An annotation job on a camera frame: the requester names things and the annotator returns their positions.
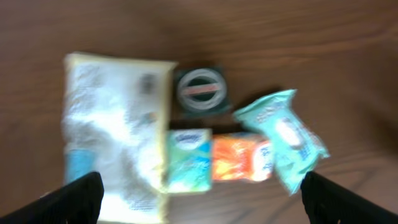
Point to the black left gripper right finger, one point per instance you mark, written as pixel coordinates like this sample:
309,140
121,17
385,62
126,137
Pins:
326,202

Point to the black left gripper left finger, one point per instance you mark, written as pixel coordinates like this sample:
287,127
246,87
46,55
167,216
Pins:
77,202

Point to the mint wet wipes pack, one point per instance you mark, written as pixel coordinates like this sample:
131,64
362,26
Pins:
296,148

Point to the white snack bag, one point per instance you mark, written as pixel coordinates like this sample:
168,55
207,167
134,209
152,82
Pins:
115,120

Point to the orange tissue pack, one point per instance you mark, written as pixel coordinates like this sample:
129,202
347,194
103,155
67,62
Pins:
242,156

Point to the teal tissue pack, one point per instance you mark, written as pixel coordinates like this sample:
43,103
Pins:
189,157

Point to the dark green round-logo packet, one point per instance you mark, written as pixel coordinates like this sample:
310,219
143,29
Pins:
202,91

